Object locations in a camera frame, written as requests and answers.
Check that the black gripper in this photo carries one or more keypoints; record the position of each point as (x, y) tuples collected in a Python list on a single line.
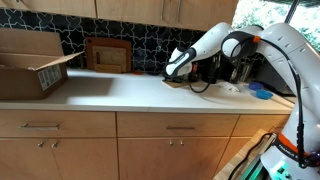
[(176, 79)]

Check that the wooden tray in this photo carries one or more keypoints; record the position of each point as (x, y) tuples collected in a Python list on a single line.
[(175, 84)]

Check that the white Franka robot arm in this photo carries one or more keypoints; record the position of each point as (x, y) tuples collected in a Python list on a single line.
[(293, 60)]

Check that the dark bottle with red label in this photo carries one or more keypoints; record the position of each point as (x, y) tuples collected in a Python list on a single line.
[(195, 73)]

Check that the tall black coffee maker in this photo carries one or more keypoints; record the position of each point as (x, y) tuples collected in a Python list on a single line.
[(215, 70)]

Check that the crumpled white cloth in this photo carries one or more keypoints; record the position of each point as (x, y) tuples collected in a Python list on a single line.
[(229, 87)]

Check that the round metal cabinet knob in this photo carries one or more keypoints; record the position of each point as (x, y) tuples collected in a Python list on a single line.
[(54, 145), (181, 142), (40, 145), (171, 142)]

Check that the light wooden cutting board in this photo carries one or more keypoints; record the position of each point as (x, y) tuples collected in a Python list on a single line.
[(111, 55)]

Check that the large dark wooden cutting board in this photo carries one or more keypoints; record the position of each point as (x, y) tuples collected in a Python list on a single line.
[(108, 41)]

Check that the dark purple bowl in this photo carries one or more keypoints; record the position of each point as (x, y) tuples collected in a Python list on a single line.
[(256, 86)]

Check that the wooden upper cabinets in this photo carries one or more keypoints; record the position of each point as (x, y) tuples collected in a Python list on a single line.
[(133, 11)]

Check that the wooden cabinets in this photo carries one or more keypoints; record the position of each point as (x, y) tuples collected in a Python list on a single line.
[(133, 11), (83, 156)]

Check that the teal blue bowl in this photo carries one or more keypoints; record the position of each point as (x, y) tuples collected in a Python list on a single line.
[(264, 95)]

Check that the wooden robot platform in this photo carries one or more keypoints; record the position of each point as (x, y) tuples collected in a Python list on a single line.
[(233, 166)]

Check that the wooden lower cabinets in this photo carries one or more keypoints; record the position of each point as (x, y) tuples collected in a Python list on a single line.
[(83, 156)]

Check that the open cardboard box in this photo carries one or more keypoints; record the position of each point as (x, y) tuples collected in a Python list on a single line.
[(20, 80)]

